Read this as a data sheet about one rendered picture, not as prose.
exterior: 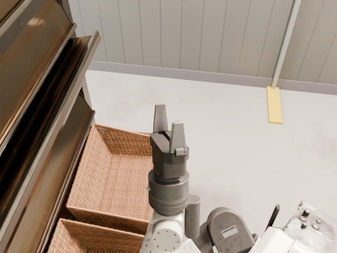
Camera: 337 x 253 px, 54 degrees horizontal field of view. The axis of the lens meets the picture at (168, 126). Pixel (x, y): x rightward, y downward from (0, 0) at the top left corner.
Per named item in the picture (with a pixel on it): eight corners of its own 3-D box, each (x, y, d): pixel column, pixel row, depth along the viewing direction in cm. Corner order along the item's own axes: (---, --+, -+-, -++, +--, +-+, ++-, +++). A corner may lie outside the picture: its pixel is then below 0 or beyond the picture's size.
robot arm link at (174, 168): (178, 127, 74) (178, 173, 78) (137, 132, 71) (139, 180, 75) (201, 150, 63) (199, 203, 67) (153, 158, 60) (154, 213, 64)
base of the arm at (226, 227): (195, 227, 99) (221, 200, 100) (227, 259, 97) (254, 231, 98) (195, 233, 84) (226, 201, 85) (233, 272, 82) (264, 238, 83)
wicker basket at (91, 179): (74, 235, 170) (62, 207, 150) (99, 152, 209) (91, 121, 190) (169, 242, 168) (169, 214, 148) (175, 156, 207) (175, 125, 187)
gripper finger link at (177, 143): (185, 119, 61) (184, 150, 63) (168, 121, 60) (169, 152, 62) (188, 122, 59) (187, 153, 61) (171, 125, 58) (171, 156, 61)
